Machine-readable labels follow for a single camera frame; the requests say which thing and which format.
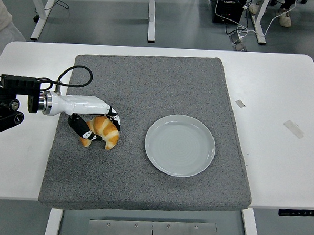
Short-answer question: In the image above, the black computer box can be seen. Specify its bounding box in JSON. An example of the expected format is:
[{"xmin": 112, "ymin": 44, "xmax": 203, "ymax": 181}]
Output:
[{"xmin": 211, "ymin": 0, "xmax": 245, "ymax": 26}]

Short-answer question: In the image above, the golden croissant bread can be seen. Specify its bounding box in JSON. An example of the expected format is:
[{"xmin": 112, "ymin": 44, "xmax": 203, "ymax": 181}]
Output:
[{"xmin": 78, "ymin": 115, "xmax": 120, "ymax": 151}]

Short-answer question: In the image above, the grey foot pedal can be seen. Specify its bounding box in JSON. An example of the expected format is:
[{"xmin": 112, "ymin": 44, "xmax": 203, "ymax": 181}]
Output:
[
  {"xmin": 228, "ymin": 33, "xmax": 244, "ymax": 45},
  {"xmin": 232, "ymin": 42, "xmax": 248, "ymax": 52}
]

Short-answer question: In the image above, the large clear tape piece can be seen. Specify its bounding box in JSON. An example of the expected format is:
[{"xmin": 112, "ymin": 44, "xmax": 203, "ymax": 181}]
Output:
[{"xmin": 282, "ymin": 119, "xmax": 305, "ymax": 139}]

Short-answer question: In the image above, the black table control panel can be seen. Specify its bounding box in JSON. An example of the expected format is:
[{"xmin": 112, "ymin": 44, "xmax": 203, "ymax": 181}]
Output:
[{"xmin": 277, "ymin": 208, "xmax": 314, "ymax": 218}]

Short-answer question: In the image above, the grey round plate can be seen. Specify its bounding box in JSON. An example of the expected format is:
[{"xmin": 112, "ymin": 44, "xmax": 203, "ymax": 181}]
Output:
[{"xmin": 143, "ymin": 112, "xmax": 218, "ymax": 180}]

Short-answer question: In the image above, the grey felt mat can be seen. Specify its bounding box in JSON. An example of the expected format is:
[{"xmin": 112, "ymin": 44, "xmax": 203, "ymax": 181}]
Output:
[{"xmin": 37, "ymin": 48, "xmax": 260, "ymax": 220}]

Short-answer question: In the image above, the person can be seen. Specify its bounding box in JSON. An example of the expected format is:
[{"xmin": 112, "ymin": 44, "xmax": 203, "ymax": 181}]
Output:
[{"xmin": 0, "ymin": 0, "xmax": 29, "ymax": 67}]

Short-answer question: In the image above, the person's foot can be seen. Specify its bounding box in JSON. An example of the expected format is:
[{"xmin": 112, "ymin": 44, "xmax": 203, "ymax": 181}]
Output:
[
  {"xmin": 274, "ymin": 7, "xmax": 293, "ymax": 28},
  {"xmin": 248, "ymin": 1, "xmax": 261, "ymax": 15}
]

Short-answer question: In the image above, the person's leg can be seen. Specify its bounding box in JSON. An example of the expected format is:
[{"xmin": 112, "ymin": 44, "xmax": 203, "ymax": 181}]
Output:
[{"xmin": 280, "ymin": 0, "xmax": 299, "ymax": 12}]

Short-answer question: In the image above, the white cable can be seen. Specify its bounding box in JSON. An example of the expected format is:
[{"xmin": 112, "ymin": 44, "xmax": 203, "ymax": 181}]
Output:
[{"xmin": 213, "ymin": 0, "xmax": 285, "ymax": 42}]

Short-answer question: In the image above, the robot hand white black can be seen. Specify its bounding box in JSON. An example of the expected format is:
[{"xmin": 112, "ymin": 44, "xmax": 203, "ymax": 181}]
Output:
[{"xmin": 49, "ymin": 93, "xmax": 123, "ymax": 144}]

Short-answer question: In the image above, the grey metal plate with screws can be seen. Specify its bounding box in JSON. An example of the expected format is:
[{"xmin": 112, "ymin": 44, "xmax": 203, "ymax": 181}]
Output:
[{"xmin": 87, "ymin": 216, "xmax": 218, "ymax": 235}]

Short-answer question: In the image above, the white background table leg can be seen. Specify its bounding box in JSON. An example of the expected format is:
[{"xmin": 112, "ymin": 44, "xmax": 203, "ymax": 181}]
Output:
[
  {"xmin": 249, "ymin": 0, "xmax": 269, "ymax": 45},
  {"xmin": 146, "ymin": 0, "xmax": 157, "ymax": 44},
  {"xmin": 23, "ymin": 0, "xmax": 56, "ymax": 43}
]

